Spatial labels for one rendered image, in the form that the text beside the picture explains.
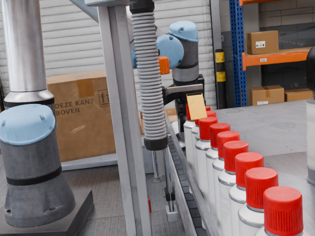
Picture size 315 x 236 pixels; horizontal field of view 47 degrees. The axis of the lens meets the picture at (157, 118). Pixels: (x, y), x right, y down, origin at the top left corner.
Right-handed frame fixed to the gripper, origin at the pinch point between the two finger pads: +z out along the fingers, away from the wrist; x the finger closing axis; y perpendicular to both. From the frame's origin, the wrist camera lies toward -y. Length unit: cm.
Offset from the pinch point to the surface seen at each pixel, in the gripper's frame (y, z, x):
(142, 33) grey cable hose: -10, -50, -46
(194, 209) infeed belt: -2.7, -9.7, -39.4
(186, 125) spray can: -2.1, -22.7, -28.0
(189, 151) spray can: -1.9, -17.4, -30.3
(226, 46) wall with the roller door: 110, 122, 362
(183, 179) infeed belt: -2.9, -4.1, -23.9
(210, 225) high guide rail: -3, -25, -57
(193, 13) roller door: 69, 76, 371
